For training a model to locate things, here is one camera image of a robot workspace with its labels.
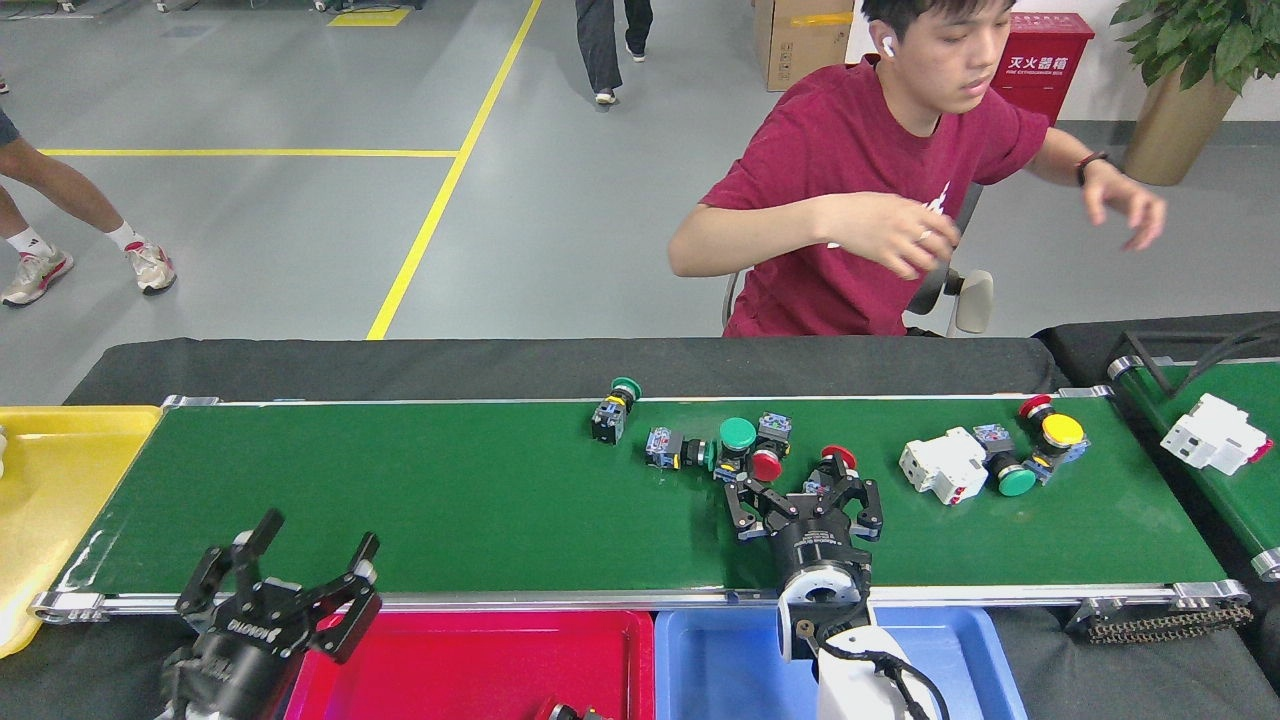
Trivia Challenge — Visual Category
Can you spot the green push button switch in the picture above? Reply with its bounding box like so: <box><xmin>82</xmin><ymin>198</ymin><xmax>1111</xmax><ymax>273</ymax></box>
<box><xmin>590</xmin><ymin>376</ymin><xmax>643</xmax><ymax>447</ymax></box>
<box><xmin>973</xmin><ymin>421</ymin><xmax>1039</xmax><ymax>500</ymax></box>
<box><xmin>714</xmin><ymin>416</ymin><xmax>759</xmax><ymax>483</ymax></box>

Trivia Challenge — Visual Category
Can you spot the brown cardboard box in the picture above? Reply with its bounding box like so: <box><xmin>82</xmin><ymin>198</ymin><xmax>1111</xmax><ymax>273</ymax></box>
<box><xmin>752</xmin><ymin>0</ymin><xmax>857</xmax><ymax>93</ymax></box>

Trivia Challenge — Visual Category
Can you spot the person's left hand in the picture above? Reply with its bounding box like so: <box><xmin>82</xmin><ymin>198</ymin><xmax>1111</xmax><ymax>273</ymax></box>
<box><xmin>1083</xmin><ymin>170</ymin><xmax>1168</xmax><ymax>253</ymax></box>

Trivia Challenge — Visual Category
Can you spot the yellow push button switch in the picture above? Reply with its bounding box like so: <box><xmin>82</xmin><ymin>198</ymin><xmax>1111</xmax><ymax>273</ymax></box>
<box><xmin>1022</xmin><ymin>412</ymin><xmax>1092</xmax><ymax>488</ymax></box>

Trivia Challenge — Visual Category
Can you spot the long green conveyor belt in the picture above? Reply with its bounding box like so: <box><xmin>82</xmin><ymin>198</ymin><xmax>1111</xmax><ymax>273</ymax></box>
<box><xmin>28</xmin><ymin>385</ymin><xmax>1253</xmax><ymax>626</ymax></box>

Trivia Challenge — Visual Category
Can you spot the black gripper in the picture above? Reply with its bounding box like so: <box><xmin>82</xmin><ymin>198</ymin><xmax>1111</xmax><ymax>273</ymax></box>
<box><xmin>160</xmin><ymin>508</ymin><xmax>384</xmax><ymax>720</ymax></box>
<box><xmin>722</xmin><ymin>470</ymin><xmax>887</xmax><ymax>584</ymax></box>

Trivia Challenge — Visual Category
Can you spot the yellow plastic tray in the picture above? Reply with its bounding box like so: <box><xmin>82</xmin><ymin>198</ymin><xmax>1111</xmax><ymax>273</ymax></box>
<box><xmin>0</xmin><ymin>405</ymin><xmax>163</xmax><ymax>659</ymax></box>

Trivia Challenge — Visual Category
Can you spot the white circuit breaker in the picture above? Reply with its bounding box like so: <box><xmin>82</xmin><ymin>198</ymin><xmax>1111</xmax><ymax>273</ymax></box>
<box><xmin>898</xmin><ymin>426</ymin><xmax>991</xmax><ymax>507</ymax></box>
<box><xmin>1160</xmin><ymin>392</ymin><xmax>1274</xmax><ymax>477</ymax></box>

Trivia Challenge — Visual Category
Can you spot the red fire extinguisher cabinet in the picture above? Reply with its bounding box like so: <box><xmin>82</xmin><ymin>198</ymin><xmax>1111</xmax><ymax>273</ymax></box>
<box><xmin>990</xmin><ymin>12</ymin><xmax>1096</xmax><ymax>126</ymax></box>

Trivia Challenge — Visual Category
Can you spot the person's right hand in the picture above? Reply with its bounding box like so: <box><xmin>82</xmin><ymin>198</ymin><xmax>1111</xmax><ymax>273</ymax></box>
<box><xmin>825</xmin><ymin>190</ymin><xmax>963</xmax><ymax>281</ymax></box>

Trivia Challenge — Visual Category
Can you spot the gold plant pot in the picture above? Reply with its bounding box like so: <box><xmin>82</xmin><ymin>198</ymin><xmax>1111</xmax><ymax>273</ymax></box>
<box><xmin>1122</xmin><ymin>62</ymin><xmax>1241</xmax><ymax>188</ymax></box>

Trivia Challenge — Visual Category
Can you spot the person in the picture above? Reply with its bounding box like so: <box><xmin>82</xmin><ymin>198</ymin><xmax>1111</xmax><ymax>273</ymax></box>
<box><xmin>575</xmin><ymin>0</ymin><xmax>654</xmax><ymax>106</ymax></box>
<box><xmin>667</xmin><ymin>0</ymin><xmax>1168</xmax><ymax>339</ymax></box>
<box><xmin>0</xmin><ymin>75</ymin><xmax>178</xmax><ymax>308</ymax></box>

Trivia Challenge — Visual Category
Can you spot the black drive chain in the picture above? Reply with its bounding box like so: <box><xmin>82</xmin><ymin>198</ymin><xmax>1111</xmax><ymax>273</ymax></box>
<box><xmin>1065</xmin><ymin>598</ymin><xmax>1256</xmax><ymax>644</ymax></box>

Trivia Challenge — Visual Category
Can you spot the green leafy plant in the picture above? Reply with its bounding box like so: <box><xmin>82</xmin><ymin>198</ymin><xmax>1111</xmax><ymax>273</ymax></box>
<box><xmin>1110</xmin><ymin>0</ymin><xmax>1280</xmax><ymax>96</ymax></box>

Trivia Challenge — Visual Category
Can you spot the red plastic tray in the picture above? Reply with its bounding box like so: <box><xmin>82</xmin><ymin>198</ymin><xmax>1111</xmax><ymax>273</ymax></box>
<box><xmin>285</xmin><ymin>610</ymin><xmax>656</xmax><ymax>720</ymax></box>

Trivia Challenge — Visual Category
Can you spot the blue plastic tray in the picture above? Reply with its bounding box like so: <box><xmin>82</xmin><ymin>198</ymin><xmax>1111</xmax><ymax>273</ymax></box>
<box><xmin>655</xmin><ymin>605</ymin><xmax>1029</xmax><ymax>720</ymax></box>

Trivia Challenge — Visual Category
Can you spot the black metal frame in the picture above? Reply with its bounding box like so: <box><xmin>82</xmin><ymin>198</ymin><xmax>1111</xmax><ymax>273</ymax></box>
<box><xmin>1118</xmin><ymin>318</ymin><xmax>1280</xmax><ymax>399</ymax></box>

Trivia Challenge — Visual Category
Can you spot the narrow green conveyor belt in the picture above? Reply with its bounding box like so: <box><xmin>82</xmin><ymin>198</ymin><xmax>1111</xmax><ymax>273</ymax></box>
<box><xmin>1107</xmin><ymin>355</ymin><xmax>1280</xmax><ymax>583</ymax></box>

